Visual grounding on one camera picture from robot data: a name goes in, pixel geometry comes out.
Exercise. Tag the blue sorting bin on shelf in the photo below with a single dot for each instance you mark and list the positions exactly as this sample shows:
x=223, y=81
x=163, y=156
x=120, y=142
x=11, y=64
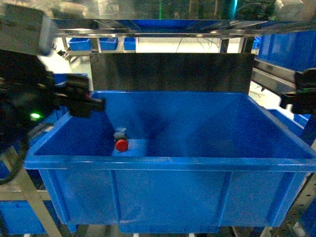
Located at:
x=196, y=161

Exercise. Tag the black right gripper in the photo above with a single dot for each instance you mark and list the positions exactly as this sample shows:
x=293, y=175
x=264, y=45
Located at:
x=303, y=99

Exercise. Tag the red mushroom push button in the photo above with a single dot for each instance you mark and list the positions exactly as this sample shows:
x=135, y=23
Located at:
x=121, y=142

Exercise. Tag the black back panel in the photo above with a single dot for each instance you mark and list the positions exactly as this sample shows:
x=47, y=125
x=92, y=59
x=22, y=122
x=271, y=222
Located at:
x=220, y=72

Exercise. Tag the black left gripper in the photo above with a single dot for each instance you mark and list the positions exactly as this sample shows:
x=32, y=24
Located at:
x=72, y=91

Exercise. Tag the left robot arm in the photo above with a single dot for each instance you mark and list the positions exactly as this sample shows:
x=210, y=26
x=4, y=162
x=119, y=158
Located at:
x=28, y=92

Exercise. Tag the stainless steel shelf rail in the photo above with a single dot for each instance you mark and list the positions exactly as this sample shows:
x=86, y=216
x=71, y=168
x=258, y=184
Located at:
x=97, y=28

